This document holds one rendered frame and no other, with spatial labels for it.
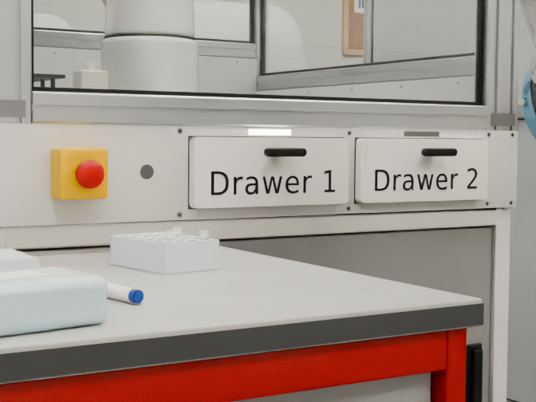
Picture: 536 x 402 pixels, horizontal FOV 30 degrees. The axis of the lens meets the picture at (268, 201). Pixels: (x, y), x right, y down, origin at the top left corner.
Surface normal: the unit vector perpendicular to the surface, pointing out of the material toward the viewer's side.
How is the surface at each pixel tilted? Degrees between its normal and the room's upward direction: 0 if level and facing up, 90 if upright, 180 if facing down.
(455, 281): 90
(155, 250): 90
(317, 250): 90
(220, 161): 90
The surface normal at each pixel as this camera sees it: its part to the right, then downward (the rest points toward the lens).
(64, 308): 0.65, 0.05
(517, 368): -0.85, 0.03
